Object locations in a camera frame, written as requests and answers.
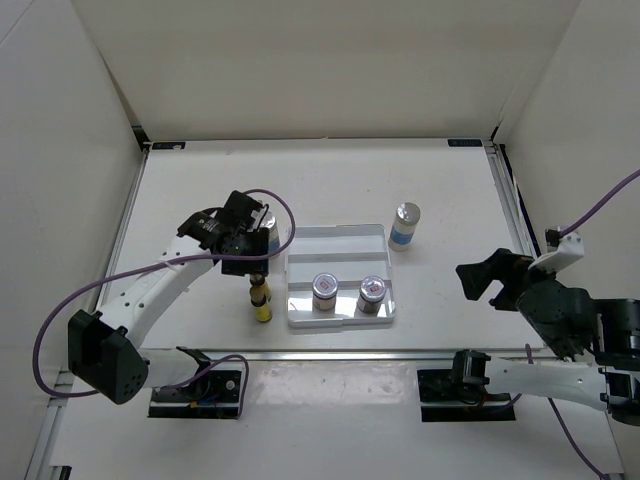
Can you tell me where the small yellow bottle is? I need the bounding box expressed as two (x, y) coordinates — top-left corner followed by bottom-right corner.
(249, 288), (272, 323)
(249, 273), (271, 301)

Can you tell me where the right aluminium rail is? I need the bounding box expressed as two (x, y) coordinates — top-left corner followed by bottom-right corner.
(488, 144), (575, 360)

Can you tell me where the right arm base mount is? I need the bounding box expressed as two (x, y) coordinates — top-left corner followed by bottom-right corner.
(417, 350), (516, 423)

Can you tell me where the tall jar blue label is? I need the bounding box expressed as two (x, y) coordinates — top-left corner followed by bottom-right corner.
(261, 211), (280, 254)
(388, 202), (421, 252)

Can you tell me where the aluminium rail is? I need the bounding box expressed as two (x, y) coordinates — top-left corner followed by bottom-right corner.
(488, 144), (575, 360)
(68, 141), (144, 290)
(201, 349), (455, 362)

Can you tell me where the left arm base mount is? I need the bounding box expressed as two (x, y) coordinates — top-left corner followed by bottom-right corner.
(147, 354), (249, 420)

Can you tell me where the front aluminium rail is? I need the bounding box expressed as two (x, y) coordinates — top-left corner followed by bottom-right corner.
(201, 349), (455, 362)

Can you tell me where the small yellow bottle front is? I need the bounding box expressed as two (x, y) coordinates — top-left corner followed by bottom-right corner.
(249, 288), (272, 323)

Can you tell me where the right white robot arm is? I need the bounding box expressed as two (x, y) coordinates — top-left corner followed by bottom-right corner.
(449, 246), (639, 426)

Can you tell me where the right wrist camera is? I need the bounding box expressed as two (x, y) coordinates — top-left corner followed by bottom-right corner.
(529, 227), (585, 274)

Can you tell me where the spice jar white lid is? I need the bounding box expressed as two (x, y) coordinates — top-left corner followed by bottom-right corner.
(312, 272), (339, 311)
(357, 275), (387, 315)

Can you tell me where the left aluminium rail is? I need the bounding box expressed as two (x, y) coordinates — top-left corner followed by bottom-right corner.
(68, 141), (144, 290)

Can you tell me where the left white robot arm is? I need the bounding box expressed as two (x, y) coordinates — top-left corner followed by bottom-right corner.
(68, 190), (269, 405)

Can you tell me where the white divided organizer tray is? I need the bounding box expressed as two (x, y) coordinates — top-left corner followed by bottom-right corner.
(285, 224), (395, 330)

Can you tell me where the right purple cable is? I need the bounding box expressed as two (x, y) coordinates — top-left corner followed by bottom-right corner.
(504, 168), (640, 476)

